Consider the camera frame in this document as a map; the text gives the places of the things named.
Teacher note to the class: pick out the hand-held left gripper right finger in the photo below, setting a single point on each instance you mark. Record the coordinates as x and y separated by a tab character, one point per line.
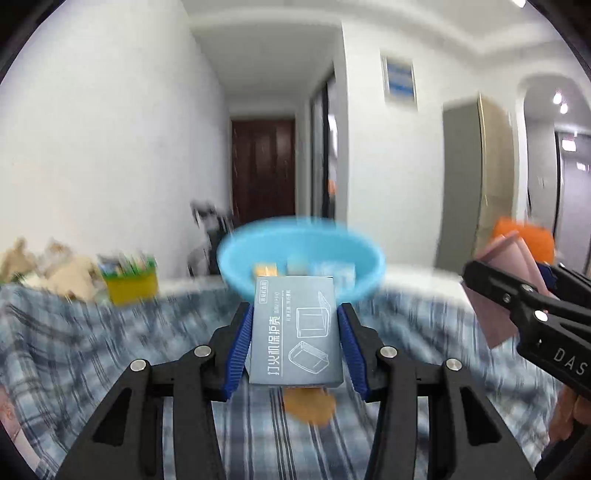
353	350

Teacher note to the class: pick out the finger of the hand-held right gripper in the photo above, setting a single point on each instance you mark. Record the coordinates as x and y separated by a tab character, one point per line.
568	281
508	300

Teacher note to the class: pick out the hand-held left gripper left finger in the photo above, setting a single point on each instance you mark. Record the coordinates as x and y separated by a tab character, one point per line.
235	350

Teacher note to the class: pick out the pink holder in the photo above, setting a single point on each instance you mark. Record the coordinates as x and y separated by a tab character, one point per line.
508	263

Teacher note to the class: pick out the grey cardboard box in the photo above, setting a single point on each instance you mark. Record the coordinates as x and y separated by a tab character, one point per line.
295	332

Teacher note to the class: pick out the light blue plastic basin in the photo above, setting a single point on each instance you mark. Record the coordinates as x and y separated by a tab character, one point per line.
369	272

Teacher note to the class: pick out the person's right hand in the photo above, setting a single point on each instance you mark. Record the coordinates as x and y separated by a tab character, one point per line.
572	410

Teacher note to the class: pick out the orange chair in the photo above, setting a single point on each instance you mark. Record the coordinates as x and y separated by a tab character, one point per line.
540	240

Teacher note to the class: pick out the orange soap box lid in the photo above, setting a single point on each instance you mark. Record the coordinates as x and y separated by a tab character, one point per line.
309	406

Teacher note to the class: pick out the yellow bucket with green rim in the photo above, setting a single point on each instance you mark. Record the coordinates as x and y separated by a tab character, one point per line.
131	288

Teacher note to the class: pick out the grey gold refrigerator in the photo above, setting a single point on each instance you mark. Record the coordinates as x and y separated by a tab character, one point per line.
461	184

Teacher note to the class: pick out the bundle of small packets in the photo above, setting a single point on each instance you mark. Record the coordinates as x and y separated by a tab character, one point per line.
124	265

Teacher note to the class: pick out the blue plaid blanket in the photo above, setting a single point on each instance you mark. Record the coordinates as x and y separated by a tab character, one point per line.
92	332

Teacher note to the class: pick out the dark brown door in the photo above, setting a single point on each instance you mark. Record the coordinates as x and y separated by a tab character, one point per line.
263	170

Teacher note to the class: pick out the dark framed sliding door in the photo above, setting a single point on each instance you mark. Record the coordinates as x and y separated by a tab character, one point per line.
323	161

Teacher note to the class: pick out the beige rabbit plush toy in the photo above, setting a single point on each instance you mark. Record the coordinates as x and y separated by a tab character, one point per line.
16	261

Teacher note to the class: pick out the wall panel with blue windows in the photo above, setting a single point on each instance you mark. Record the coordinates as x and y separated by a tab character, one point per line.
399	81

